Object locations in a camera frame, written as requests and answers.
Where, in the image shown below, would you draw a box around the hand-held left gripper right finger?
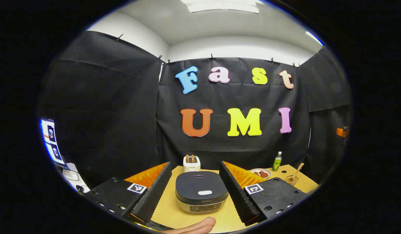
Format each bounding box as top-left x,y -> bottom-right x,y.
219,161 -> 309,227

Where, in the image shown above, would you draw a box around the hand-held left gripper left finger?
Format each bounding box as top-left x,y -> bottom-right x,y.
85,162 -> 172,225

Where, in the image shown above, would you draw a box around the black silver rice cooker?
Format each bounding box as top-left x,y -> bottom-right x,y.
175,171 -> 229,214

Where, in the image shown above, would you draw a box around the wooden spoon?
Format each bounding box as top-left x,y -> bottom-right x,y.
293,162 -> 305,182

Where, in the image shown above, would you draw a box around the white oval plate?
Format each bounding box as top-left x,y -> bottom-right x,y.
250,168 -> 271,179

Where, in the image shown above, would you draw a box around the white toaster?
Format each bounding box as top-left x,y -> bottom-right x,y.
183,155 -> 201,173

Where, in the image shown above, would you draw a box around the green tea bottle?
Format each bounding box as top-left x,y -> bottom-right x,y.
272,151 -> 282,172

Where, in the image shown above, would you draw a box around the white side desk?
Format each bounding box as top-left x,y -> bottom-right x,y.
62,162 -> 90,193

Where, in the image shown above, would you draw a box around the black backdrop cloth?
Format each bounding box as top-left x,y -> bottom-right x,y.
36,31 -> 352,189

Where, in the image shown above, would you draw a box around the narrow ceiling light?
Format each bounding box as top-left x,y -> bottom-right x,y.
306,31 -> 324,46

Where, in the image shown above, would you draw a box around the computer monitor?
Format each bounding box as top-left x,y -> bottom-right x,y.
41,119 -> 66,164

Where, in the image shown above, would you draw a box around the row of black cloth clips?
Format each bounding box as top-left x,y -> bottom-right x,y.
115,33 -> 319,69

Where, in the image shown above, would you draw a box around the ceiling light panel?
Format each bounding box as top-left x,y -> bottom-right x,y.
181,0 -> 260,14

